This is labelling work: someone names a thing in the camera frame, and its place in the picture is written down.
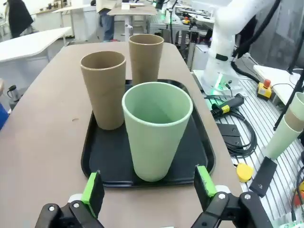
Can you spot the red and yellow button box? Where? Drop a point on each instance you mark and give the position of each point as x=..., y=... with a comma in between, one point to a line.
x=301, y=190

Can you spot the person in blue shirt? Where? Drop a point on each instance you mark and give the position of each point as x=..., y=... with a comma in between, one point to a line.
x=3, y=116

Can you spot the white table with rounded corners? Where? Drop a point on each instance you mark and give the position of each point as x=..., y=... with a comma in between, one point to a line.
x=23, y=45

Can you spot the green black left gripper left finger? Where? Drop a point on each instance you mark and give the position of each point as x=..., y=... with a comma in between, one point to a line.
x=93, y=192

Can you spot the yellow round disc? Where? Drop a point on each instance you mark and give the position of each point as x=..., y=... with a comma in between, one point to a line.
x=244, y=172

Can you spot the person in blue jeans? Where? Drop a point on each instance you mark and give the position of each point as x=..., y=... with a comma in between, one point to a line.
x=107, y=23

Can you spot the black plastic serving tray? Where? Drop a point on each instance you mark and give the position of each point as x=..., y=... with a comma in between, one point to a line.
x=111, y=154

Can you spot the brown background table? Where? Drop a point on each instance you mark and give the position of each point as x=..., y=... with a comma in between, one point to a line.
x=133, y=10

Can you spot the long black plate with logo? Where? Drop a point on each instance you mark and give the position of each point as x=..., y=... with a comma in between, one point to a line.
x=263, y=177

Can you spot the yellow emergency stop box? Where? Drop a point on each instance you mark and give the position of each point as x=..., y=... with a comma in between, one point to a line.
x=263, y=91

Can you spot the grey aluminium frame workstation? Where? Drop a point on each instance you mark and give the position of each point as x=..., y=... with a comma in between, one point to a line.
x=166, y=27

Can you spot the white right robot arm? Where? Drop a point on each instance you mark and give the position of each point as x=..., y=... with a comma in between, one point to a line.
x=223, y=40

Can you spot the person's right hand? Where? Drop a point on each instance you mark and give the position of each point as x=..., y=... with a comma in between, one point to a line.
x=1, y=86

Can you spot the black and yellow handheld tool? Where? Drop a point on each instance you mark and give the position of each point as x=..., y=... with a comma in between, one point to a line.
x=231, y=104

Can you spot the black hanging coat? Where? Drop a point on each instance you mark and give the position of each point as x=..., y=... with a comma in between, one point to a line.
x=19, y=16

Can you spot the white shelf board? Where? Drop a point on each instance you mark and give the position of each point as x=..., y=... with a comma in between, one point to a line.
x=278, y=78

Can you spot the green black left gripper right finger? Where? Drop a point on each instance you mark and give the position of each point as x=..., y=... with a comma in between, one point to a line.
x=204, y=183

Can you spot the black metal bracket plate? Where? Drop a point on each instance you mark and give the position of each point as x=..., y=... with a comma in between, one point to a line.
x=228, y=129
x=234, y=142

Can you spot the aluminium slotted base plate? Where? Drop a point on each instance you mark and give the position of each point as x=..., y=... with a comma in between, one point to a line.
x=268, y=147

